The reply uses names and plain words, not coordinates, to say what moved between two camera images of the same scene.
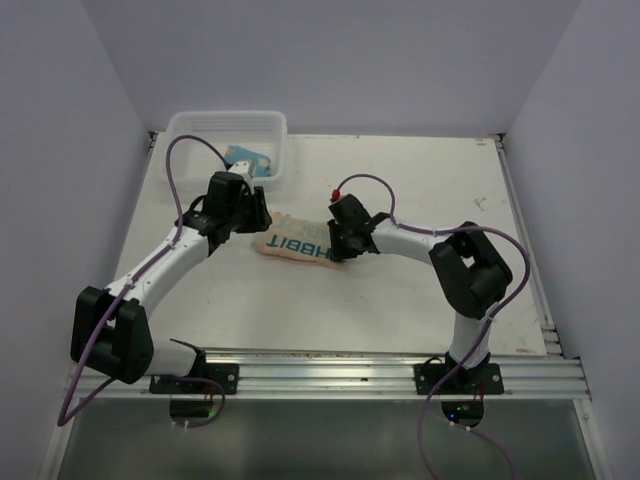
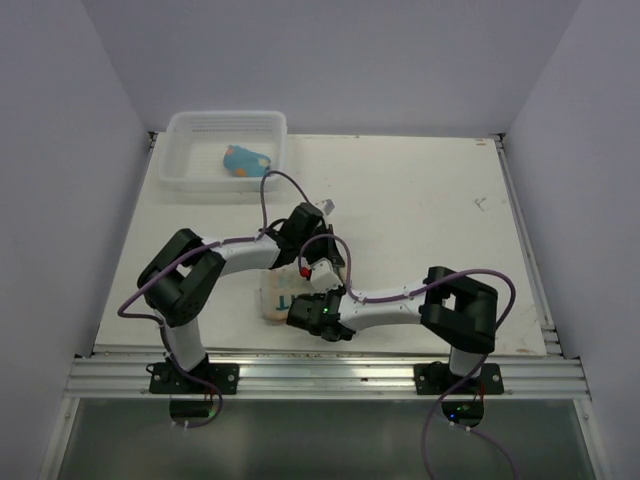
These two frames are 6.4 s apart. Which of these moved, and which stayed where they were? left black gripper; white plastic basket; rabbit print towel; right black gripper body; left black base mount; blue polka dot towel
Moved: left black gripper; right black gripper body; rabbit print towel
Stayed: left black base mount; white plastic basket; blue polka dot towel
